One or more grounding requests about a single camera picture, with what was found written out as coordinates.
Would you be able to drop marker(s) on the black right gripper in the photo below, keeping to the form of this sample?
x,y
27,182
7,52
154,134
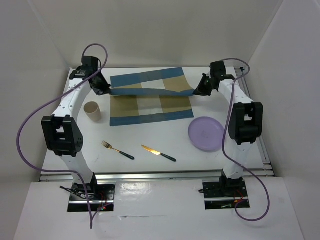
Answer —
x,y
200,90

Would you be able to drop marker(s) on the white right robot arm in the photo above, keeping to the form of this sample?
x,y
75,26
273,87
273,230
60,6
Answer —
x,y
243,126

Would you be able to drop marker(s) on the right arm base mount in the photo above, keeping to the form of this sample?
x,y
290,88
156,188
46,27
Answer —
x,y
217,197

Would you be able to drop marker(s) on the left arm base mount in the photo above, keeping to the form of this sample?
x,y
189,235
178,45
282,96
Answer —
x,y
102,199

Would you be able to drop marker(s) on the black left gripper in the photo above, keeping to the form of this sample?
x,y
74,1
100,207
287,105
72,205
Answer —
x,y
104,89

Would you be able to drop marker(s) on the gold fork green handle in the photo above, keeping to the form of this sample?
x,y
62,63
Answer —
x,y
109,146

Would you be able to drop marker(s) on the aluminium rail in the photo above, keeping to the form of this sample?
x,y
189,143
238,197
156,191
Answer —
x,y
186,175
255,115

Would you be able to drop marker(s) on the blue beige white placemat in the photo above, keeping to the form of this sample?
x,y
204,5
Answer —
x,y
150,97

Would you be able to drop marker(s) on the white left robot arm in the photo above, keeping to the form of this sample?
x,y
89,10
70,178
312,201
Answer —
x,y
61,132

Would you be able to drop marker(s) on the purple plate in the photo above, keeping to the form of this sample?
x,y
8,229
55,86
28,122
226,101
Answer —
x,y
206,134

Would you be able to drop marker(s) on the beige cup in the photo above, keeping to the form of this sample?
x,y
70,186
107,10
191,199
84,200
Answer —
x,y
92,110

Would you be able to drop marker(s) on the aluminium front rail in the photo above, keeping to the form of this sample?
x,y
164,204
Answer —
x,y
186,175

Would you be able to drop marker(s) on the aluminium right rail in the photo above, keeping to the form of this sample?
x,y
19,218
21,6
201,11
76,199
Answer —
x,y
255,115

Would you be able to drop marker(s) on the gold knife green handle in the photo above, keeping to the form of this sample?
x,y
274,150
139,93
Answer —
x,y
157,153

